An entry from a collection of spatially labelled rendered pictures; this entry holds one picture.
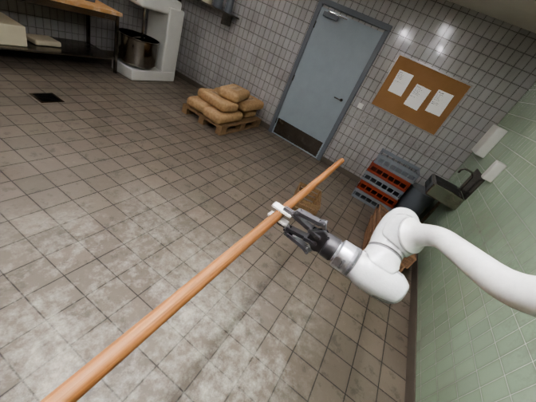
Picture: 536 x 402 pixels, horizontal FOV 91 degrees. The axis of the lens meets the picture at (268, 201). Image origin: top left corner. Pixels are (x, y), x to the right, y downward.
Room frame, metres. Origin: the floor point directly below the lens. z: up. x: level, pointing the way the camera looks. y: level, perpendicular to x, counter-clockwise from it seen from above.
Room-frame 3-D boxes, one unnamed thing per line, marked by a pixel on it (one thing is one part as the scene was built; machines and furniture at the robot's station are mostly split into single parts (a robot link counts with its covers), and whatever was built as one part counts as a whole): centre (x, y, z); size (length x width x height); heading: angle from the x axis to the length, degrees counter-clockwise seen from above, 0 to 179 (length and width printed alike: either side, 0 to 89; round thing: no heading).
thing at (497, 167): (2.83, -1.89, 1.28); 0.09 x 0.09 x 0.20; 74
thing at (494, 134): (3.66, -2.12, 1.45); 0.28 x 0.11 x 0.36; 164
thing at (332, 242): (0.65, -0.20, 1.19); 0.09 x 0.07 x 0.08; 73
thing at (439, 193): (3.22, -1.86, 0.69); 0.46 x 0.36 x 0.94; 164
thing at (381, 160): (3.88, -1.47, 0.68); 0.60 x 0.40 x 0.15; 74
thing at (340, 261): (0.63, -0.27, 1.19); 0.09 x 0.06 x 0.09; 163
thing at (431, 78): (4.36, -1.29, 1.55); 1.04 x 0.02 x 0.74; 74
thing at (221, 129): (4.41, 1.30, 0.07); 1.20 x 0.80 x 0.14; 164
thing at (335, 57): (4.71, 0.01, 1.08); 1.14 x 0.09 x 2.16; 74
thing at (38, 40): (3.54, 3.85, 0.27); 0.34 x 0.26 x 0.07; 170
